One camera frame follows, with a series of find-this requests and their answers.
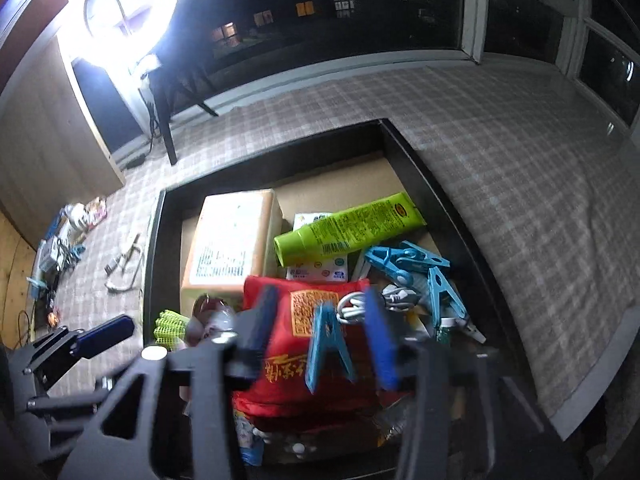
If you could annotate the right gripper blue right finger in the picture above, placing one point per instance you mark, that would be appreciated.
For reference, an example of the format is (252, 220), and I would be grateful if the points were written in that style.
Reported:
(383, 340)

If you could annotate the bright ring lamp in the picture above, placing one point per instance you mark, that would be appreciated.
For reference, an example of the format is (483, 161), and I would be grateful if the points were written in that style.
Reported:
(114, 33)

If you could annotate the black storage tray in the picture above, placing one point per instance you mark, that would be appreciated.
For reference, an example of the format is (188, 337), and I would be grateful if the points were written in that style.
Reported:
(464, 406)

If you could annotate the blue clothespin pair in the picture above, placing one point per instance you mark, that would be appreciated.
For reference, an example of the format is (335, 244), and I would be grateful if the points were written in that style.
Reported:
(420, 274)

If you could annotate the black table leg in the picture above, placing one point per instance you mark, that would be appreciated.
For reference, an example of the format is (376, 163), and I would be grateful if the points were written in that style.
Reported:
(164, 85)

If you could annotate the green tube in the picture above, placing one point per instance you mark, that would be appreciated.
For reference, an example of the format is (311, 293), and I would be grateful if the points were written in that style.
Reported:
(349, 230)

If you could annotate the tan cardboard box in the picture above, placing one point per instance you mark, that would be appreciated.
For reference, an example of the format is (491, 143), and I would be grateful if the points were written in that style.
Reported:
(233, 239)

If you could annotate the red fabric pouch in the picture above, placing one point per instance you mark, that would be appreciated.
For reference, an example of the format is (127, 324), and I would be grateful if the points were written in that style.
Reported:
(280, 400)

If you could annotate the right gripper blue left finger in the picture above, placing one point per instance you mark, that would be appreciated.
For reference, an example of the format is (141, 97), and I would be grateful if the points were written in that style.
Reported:
(255, 326)

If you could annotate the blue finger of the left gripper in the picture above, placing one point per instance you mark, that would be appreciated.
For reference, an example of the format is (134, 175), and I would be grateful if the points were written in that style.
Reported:
(100, 338)

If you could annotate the blue plastic clothespin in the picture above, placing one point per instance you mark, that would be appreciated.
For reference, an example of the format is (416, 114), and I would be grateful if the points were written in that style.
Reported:
(326, 338)

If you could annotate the checkered tablecloth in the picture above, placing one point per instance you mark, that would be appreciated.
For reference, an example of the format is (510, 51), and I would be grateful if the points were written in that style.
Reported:
(543, 191)

